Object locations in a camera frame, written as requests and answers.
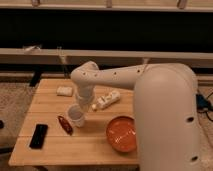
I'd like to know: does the white ceramic cup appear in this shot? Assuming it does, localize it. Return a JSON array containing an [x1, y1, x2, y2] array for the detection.
[[67, 104, 85, 127]]

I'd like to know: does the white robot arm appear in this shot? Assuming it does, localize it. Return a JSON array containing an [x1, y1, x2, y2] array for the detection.
[[71, 62, 202, 171]]

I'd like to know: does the orange ceramic bowl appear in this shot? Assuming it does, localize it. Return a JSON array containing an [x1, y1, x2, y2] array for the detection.
[[106, 116, 137, 153]]

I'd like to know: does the white plastic bottle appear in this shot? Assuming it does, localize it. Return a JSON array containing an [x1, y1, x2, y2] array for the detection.
[[92, 90, 121, 111]]

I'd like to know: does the white sponge block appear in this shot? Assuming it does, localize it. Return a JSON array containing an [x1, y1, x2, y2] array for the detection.
[[56, 86, 73, 97]]

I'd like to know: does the wooden table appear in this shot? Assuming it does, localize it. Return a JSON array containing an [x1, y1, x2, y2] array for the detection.
[[9, 79, 137, 166]]

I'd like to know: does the black remote control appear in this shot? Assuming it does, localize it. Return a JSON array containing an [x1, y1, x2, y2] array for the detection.
[[29, 124, 48, 149]]

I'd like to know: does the blue device on floor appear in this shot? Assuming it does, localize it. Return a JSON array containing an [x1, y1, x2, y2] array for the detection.
[[196, 94, 211, 110]]

